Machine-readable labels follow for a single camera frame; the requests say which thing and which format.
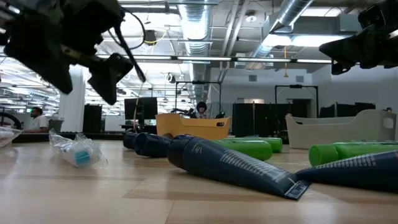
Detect black metal table frame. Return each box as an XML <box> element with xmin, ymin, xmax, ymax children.
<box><xmin>12</xmin><ymin>132</ymin><xmax>156</xmax><ymax>144</ymax></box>

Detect plastic-wrapped toothbrush kit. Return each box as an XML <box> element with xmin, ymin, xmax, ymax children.
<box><xmin>0</xmin><ymin>126</ymin><xmax>23</xmax><ymax>147</ymax></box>
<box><xmin>49</xmin><ymin>129</ymin><xmax>109</xmax><ymax>169</ymax></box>

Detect black background screens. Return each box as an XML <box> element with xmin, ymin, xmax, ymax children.
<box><xmin>319</xmin><ymin>101</ymin><xmax>376</xmax><ymax>118</ymax></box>

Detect person seated at desk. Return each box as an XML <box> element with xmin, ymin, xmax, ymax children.
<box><xmin>23</xmin><ymin>106</ymin><xmax>50</xmax><ymax>134</ymax></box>

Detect long ceiling light strip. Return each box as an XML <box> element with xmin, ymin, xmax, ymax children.
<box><xmin>96</xmin><ymin>55</ymin><xmax>333</xmax><ymax>65</ymax></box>

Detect yellow plastic bin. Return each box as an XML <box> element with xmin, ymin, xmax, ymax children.
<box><xmin>155</xmin><ymin>113</ymin><xmax>231</xmax><ymax>141</ymax></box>

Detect white plastic bin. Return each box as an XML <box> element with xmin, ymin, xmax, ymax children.
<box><xmin>285</xmin><ymin>108</ymin><xmax>397</xmax><ymax>149</ymax></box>

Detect black wheel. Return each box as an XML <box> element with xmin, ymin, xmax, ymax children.
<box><xmin>0</xmin><ymin>111</ymin><xmax>22</xmax><ymax>130</ymax></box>

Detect person behind yellow bin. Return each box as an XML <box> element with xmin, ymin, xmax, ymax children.
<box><xmin>195</xmin><ymin>101</ymin><xmax>210</xmax><ymax>119</ymax></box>

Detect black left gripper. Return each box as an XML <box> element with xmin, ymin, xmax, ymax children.
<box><xmin>0</xmin><ymin>0</ymin><xmax>134</xmax><ymax>105</ymax></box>

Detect yellow hanging cord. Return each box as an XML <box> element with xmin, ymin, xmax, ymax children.
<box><xmin>282</xmin><ymin>45</ymin><xmax>289</xmax><ymax>78</ymax></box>

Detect black computer monitor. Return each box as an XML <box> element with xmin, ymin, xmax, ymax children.
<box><xmin>124</xmin><ymin>97</ymin><xmax>159</xmax><ymax>121</ymax></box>

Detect black ceiling device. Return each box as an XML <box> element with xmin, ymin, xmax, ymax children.
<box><xmin>144</xmin><ymin>29</ymin><xmax>158</xmax><ymax>47</ymax></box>

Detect black cabinet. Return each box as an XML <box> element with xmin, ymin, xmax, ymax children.
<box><xmin>82</xmin><ymin>104</ymin><xmax>103</xmax><ymax>134</ymax></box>

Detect black background stand frame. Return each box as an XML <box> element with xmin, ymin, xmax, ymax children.
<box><xmin>274</xmin><ymin>84</ymin><xmax>320</xmax><ymax>118</ymax></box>
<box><xmin>174</xmin><ymin>80</ymin><xmax>223</xmax><ymax>119</ymax></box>

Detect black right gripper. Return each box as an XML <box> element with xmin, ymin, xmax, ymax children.
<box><xmin>319</xmin><ymin>0</ymin><xmax>398</xmax><ymax>75</ymax></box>

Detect black partition panels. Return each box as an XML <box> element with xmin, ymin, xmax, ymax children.
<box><xmin>232</xmin><ymin>99</ymin><xmax>312</xmax><ymax>138</ymax></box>

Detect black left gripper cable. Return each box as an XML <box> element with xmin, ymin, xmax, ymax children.
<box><xmin>107</xmin><ymin>6</ymin><xmax>147</xmax><ymax>83</ymax></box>

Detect green travel shampoo bottle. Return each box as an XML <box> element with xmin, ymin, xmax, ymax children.
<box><xmin>308</xmin><ymin>141</ymin><xmax>398</xmax><ymax>167</ymax></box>
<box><xmin>229</xmin><ymin>136</ymin><xmax>283</xmax><ymax>154</ymax></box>
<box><xmin>211</xmin><ymin>139</ymin><xmax>274</xmax><ymax>162</ymax></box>

